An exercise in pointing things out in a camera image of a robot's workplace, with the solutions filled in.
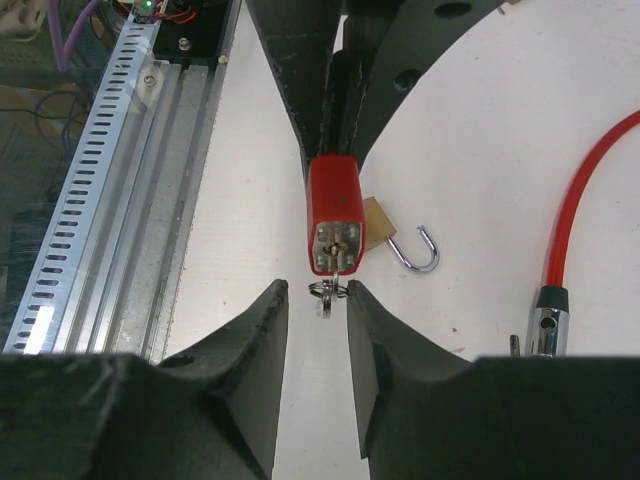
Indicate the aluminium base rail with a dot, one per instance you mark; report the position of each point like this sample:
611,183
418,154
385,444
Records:
124,291

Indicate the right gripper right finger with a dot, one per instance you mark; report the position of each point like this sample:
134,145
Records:
424,413

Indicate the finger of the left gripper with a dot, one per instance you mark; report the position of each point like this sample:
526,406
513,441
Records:
387,47
297,38

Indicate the white slotted cable duct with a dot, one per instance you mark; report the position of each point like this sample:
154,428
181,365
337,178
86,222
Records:
48,291

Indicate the silver keys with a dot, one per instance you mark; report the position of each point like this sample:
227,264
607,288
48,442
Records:
328,291

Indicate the red thin-cable padlock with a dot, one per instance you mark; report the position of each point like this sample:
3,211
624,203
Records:
335,213

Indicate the open brass padlock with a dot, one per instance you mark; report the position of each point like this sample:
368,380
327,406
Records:
380,229

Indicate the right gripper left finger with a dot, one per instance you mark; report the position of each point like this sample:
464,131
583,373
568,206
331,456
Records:
208,412

